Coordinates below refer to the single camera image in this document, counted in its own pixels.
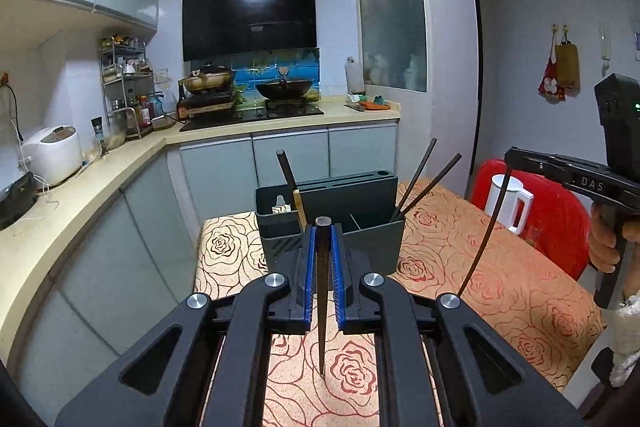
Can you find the red hanging pouch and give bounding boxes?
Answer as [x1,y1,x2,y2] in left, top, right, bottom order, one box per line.
[537,27,567,102]

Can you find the white rice cooker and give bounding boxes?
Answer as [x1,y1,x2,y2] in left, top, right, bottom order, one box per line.
[20,126,83,185]

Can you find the black portable stove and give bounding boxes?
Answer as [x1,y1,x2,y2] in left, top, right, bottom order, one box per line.
[176,91,237,120]

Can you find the glass jar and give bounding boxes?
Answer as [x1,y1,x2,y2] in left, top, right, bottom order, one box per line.
[106,109,127,148]

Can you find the blue picture backsplash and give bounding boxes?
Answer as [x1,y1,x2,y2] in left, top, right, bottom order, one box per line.
[231,48,321,100]

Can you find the dark grey utensil holder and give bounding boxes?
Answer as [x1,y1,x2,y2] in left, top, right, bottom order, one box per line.
[255,169,407,275]

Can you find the dark wooden chopstick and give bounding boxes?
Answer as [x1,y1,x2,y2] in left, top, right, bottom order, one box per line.
[314,216,334,376]
[391,137,438,223]
[397,152,463,220]
[276,148,307,228]
[456,167,513,297]

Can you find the metal spice rack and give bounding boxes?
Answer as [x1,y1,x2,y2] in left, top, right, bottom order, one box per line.
[99,36,156,140]

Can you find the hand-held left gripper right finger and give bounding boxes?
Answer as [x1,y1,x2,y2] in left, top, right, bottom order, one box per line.
[330,224,586,427]

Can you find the red plastic stool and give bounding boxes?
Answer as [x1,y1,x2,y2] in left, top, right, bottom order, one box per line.
[470,158,593,280]

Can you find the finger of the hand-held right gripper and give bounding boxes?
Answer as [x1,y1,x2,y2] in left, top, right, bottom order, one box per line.
[504,148,614,178]

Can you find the tan hanging bag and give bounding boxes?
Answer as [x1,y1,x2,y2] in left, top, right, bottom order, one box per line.
[554,32,581,92]

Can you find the light wooden chopstick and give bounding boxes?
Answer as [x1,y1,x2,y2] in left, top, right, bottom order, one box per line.
[294,188,308,229]

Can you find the brass pot with lid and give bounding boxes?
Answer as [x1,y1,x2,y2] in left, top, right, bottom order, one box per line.
[180,63,236,94]

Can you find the small cutting board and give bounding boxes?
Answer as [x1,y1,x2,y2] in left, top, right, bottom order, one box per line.
[344,94,392,112]

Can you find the white plastic bottle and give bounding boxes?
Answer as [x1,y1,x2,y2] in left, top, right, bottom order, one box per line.
[345,56,365,95]

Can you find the black gas hob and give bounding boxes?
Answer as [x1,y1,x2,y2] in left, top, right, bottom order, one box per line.
[179,99,326,132]

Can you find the black electric griddle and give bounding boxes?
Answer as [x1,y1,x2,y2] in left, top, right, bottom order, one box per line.
[0,171,38,230]

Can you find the beige kitchen countertop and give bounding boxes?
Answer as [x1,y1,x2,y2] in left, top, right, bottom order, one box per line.
[0,99,401,353]

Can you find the frosted glass window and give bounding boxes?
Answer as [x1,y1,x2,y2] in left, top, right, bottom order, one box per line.
[354,0,430,95]

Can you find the black range hood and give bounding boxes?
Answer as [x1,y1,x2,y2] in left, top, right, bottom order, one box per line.
[181,0,319,62]

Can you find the grey base cabinets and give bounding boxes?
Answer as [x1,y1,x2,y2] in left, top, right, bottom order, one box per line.
[15,122,401,413]

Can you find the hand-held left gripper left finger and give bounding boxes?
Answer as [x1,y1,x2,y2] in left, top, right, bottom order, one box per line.
[55,224,321,427]

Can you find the black wok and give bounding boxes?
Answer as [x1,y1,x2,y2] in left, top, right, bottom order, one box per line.
[255,77,315,100]

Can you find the black pepper grinder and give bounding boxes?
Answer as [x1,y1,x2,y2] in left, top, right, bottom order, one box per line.
[91,118,110,156]

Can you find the white electric kettle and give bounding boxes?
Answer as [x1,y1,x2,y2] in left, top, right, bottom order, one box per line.
[484,174,535,235]

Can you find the person's right hand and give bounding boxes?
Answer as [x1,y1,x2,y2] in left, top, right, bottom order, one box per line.
[589,211,623,272]

